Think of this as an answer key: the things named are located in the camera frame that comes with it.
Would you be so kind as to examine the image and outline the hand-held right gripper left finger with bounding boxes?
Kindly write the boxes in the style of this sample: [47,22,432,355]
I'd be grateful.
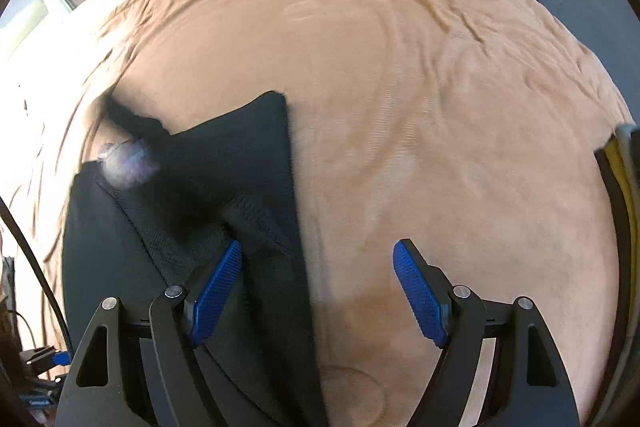
[56,239,244,427]

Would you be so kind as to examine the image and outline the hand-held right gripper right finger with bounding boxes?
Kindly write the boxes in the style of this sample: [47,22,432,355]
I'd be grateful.
[392,238,581,427]

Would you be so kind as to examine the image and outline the black fleece-lined pants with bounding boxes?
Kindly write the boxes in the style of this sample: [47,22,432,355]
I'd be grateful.
[61,90,332,427]

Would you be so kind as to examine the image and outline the orange-brown blanket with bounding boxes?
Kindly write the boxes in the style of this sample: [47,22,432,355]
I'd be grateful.
[0,0,637,427]

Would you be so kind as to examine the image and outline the dark printed garment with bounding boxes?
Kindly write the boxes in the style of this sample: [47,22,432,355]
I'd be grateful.
[592,122,640,408]

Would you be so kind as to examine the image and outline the thin black tether cable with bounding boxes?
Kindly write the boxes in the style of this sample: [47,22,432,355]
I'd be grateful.
[0,196,72,352]

